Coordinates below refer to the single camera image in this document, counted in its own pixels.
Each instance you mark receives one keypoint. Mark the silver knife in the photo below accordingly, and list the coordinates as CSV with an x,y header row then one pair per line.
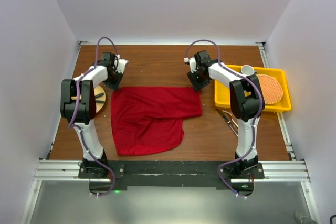
x,y
232,127

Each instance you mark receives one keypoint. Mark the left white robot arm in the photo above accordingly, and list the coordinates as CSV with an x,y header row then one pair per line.
x,y
78,103

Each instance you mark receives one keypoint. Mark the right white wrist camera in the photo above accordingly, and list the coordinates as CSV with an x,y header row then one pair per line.
x,y
192,64

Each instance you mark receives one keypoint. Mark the white cup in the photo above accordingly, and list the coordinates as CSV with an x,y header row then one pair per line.
x,y
247,70

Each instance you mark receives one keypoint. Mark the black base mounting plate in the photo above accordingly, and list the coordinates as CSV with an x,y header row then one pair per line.
x,y
170,174

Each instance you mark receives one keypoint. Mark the orange woven coaster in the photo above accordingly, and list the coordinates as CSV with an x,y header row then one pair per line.
x,y
271,89

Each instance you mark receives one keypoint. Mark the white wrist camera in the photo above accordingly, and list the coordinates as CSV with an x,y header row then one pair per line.
x,y
192,64
120,64

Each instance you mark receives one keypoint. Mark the yellow plastic tray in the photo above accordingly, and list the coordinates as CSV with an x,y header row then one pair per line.
x,y
222,94

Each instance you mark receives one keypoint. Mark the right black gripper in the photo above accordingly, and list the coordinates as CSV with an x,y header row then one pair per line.
x,y
196,85

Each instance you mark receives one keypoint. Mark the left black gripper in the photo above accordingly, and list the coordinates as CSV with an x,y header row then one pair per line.
x,y
115,86

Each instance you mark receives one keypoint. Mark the silver fork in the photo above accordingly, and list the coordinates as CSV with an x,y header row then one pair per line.
x,y
230,117

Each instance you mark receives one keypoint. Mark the red cloth napkin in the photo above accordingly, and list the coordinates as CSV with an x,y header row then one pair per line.
x,y
149,120

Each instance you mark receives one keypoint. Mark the round wooden plate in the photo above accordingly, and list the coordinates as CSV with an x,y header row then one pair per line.
x,y
93,104

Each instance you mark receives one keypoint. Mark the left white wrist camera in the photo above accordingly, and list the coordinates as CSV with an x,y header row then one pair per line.
x,y
120,64

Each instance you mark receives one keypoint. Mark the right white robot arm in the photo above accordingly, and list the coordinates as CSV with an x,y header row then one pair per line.
x,y
246,99

